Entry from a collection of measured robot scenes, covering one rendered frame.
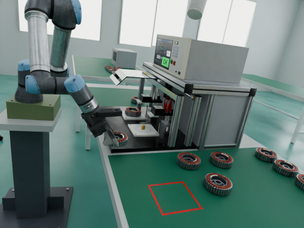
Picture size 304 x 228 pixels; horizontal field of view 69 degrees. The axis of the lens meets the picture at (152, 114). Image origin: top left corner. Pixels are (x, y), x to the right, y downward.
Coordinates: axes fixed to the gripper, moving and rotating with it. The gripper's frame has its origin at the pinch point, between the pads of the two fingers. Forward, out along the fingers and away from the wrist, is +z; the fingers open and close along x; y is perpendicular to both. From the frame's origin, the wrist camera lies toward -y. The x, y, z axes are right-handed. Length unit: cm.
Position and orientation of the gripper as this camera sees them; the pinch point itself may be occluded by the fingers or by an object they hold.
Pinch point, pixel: (116, 139)
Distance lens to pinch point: 108.5
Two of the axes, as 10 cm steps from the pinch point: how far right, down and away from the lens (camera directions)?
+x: 3.4, 3.9, -8.6
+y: -8.6, 5.0, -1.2
